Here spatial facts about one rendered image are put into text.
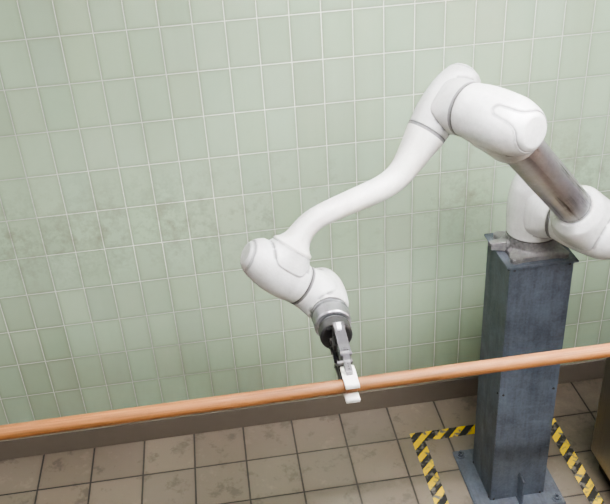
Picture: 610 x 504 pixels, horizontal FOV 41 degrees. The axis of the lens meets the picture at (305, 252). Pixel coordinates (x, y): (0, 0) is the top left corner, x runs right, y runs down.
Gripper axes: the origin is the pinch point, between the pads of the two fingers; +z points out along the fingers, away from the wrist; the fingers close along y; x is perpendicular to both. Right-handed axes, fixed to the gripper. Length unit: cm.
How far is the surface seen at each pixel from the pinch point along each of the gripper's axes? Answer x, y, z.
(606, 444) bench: -100, 98, -64
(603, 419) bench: -100, 91, -68
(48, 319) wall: 90, 56, -122
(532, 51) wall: -85, -25, -123
